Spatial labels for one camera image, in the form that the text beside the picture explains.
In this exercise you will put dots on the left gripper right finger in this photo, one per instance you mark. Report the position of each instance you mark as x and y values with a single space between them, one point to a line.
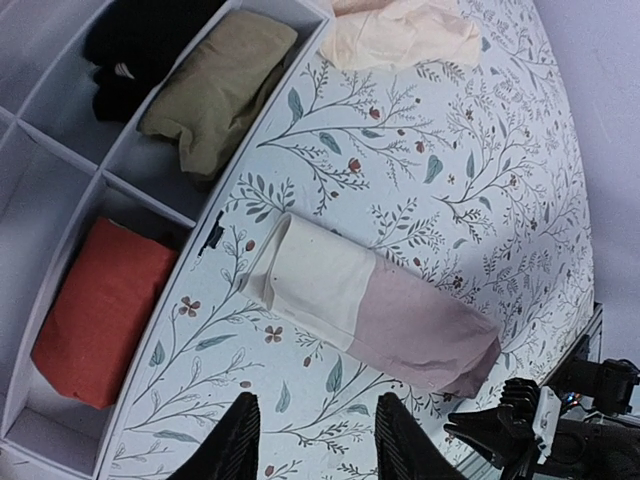
404 450

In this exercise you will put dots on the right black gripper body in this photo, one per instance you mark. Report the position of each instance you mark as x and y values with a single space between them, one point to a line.
582 450

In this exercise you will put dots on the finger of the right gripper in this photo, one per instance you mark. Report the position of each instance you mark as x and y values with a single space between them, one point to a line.
500 436

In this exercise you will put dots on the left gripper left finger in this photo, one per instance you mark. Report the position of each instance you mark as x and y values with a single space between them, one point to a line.
231 450

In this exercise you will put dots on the pink and white underwear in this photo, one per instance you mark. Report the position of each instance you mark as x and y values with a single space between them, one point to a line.
372 309

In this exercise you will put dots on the cream beige underwear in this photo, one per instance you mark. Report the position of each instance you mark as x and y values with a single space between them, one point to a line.
399 34

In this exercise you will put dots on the red rolled garment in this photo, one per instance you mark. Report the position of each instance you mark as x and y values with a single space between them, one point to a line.
91 333

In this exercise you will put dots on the floral patterned table mat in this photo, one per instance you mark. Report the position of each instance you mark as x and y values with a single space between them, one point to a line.
469 178

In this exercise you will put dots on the olive rolled garment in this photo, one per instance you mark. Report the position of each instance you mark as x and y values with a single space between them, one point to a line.
209 103

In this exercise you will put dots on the black rolled garment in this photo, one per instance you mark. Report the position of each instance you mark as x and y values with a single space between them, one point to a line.
134 45

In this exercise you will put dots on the aluminium front rail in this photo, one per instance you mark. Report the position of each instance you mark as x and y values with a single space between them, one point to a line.
585 348

